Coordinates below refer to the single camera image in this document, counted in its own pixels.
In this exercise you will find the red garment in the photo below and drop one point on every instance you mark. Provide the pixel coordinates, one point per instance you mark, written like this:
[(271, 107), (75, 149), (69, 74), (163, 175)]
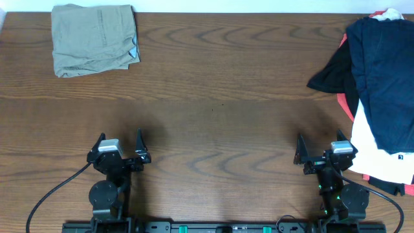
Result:
[(391, 188)]

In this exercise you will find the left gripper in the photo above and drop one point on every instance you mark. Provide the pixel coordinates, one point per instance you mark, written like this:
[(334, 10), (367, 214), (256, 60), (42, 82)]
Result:
[(124, 160)]

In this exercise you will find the white garment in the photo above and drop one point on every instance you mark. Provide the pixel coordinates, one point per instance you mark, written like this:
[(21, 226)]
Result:
[(377, 163)]

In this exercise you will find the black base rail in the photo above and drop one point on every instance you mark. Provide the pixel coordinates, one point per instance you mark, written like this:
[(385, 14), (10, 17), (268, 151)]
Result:
[(167, 227)]

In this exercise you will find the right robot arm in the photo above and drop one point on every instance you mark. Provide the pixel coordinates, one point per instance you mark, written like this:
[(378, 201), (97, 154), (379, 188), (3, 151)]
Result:
[(344, 203)]

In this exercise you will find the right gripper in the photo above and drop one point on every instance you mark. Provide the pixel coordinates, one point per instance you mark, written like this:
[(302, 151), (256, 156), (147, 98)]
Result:
[(320, 162)]

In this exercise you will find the navy blue shorts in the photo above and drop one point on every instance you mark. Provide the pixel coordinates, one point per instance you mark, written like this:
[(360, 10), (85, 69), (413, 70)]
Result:
[(382, 67)]

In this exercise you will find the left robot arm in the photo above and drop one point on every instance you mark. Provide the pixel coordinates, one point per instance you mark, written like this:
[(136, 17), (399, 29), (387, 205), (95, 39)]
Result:
[(110, 197)]

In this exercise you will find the folded khaki shorts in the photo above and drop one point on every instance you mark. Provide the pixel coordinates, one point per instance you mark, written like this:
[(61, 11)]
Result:
[(89, 40)]

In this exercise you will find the black garment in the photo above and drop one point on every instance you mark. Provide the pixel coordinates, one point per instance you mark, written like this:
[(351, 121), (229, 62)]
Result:
[(336, 77)]

